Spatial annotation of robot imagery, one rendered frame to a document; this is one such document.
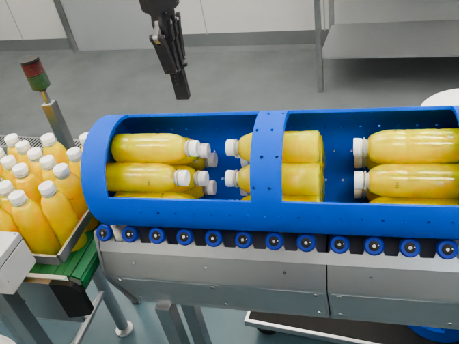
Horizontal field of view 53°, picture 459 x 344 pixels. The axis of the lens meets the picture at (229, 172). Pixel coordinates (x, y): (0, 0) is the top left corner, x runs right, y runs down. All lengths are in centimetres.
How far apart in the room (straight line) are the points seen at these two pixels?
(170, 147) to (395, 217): 52
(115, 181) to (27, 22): 480
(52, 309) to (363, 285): 83
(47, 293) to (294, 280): 65
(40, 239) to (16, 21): 478
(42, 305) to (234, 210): 65
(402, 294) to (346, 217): 27
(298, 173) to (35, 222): 68
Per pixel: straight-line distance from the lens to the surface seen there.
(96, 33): 529
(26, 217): 127
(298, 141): 101
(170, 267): 123
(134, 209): 109
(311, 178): 99
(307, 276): 115
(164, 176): 108
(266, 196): 96
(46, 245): 133
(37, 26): 578
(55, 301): 136
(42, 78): 164
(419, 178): 100
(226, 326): 215
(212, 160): 121
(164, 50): 93
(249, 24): 455
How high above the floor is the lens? 176
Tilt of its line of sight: 37 degrees down
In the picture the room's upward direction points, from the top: 11 degrees counter-clockwise
